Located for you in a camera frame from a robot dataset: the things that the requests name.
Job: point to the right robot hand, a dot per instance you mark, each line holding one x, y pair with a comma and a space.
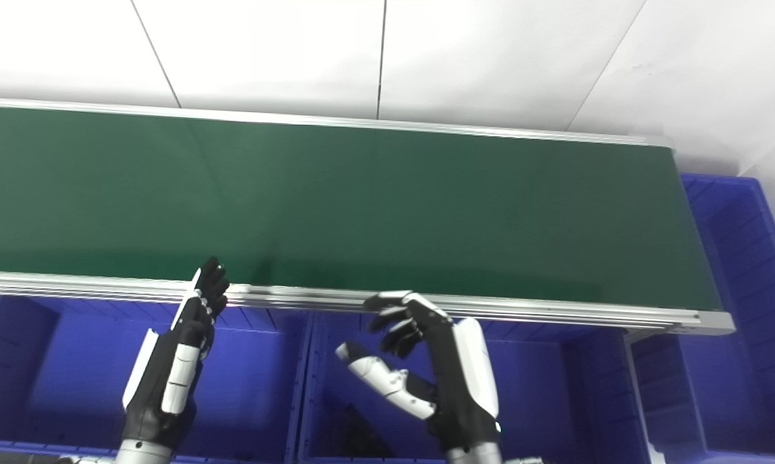
465, 386

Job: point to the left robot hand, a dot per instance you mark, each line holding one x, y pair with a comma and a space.
158, 393

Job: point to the black plastic part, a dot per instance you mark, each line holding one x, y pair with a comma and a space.
355, 435

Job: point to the blue plastic bin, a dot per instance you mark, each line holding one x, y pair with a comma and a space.
71, 374
748, 290
536, 399

